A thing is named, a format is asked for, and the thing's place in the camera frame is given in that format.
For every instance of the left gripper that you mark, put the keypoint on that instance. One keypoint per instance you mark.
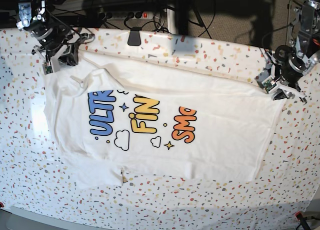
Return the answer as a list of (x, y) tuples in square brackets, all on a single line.
[(286, 86)]

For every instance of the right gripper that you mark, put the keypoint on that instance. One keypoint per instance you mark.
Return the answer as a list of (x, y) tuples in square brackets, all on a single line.
[(63, 55)]

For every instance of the white printed T-shirt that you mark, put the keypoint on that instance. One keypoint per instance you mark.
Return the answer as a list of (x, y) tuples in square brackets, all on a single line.
[(109, 115)]

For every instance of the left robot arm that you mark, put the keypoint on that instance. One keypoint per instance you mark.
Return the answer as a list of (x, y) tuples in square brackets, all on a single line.
[(297, 57)]

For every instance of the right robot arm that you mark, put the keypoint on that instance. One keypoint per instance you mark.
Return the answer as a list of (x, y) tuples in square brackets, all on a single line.
[(58, 41)]

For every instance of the white power strip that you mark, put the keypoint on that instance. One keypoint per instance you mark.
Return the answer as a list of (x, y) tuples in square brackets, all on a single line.
[(122, 15)]

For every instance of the black table clamp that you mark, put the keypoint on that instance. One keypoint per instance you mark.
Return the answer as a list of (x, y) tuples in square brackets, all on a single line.
[(134, 38)]

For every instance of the terrazzo pattern tablecloth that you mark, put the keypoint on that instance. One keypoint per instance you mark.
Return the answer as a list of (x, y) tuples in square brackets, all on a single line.
[(34, 177)]

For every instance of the red clamp right corner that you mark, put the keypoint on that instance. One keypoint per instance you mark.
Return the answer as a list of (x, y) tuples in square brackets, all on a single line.
[(299, 216)]

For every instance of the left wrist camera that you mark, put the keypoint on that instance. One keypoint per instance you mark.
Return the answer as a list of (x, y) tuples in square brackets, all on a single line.
[(268, 84)]

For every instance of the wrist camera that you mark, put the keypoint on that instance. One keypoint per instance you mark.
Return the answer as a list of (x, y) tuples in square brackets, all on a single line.
[(268, 84), (47, 67)]

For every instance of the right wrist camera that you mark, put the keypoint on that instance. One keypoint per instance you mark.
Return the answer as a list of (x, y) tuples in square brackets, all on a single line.
[(47, 67)]

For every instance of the metal stand frame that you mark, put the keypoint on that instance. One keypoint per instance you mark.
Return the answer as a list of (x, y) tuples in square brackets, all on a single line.
[(293, 25)]

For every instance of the black camera pole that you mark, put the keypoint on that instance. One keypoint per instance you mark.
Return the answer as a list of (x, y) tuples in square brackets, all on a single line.
[(181, 19)]

